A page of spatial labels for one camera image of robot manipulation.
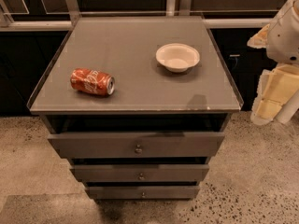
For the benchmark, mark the grey top drawer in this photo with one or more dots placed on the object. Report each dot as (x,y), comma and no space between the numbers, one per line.
(136,145)

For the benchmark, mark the metal railing frame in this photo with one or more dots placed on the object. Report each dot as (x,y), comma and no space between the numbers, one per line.
(61,15)

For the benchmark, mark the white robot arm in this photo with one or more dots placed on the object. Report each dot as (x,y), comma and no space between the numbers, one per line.
(278,89)

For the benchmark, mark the red crushed soda can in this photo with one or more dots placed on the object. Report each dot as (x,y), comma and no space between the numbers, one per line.
(92,82)

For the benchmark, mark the grey drawer cabinet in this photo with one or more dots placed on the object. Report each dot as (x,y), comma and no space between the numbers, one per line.
(147,97)

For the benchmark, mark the white paper bowl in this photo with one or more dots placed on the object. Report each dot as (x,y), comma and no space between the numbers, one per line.
(177,58)

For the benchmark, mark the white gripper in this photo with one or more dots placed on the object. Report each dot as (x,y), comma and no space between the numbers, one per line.
(284,36)

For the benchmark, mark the grey middle drawer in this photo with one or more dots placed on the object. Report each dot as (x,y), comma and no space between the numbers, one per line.
(140,172)

